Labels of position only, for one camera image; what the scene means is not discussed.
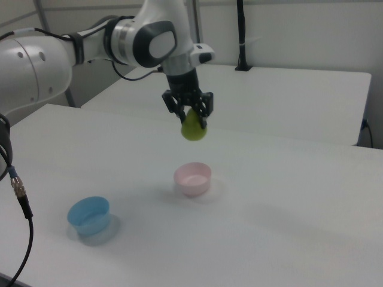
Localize pink plastic bowl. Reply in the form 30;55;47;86
173;161;213;197

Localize blue plastic bowl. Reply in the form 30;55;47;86
66;196;111;236

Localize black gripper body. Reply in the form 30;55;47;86
165;68;201;102

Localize black cable with metal connector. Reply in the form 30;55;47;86
0;112;35;287

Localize green pear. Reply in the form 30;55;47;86
180;108;208;142

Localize black camera pole with base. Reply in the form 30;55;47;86
234;0;253;72

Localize thin black wall cable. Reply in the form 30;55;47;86
361;118;374;148

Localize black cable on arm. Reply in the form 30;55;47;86
0;27;166;83

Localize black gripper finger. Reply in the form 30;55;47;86
161;89;187;124
193;91;215;129

